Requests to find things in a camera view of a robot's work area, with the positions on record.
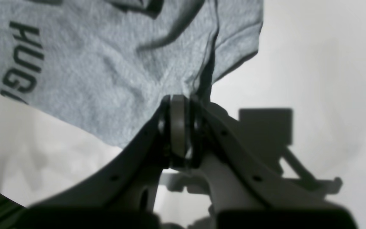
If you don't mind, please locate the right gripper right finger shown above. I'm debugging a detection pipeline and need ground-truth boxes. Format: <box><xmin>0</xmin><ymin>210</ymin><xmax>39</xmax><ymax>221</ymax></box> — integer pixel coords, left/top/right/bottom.
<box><xmin>189</xmin><ymin>97</ymin><xmax>357</xmax><ymax>229</ymax></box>

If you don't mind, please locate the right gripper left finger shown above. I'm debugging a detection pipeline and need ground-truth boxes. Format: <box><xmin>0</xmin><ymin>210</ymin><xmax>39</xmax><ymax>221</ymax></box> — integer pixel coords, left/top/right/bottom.
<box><xmin>11</xmin><ymin>95</ymin><xmax>172</xmax><ymax>229</ymax></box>

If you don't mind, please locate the grey t-shirt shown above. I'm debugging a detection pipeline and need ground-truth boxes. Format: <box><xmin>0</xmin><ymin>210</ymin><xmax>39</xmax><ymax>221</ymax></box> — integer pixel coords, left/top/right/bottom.
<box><xmin>0</xmin><ymin>0</ymin><xmax>264</xmax><ymax>148</ymax></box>

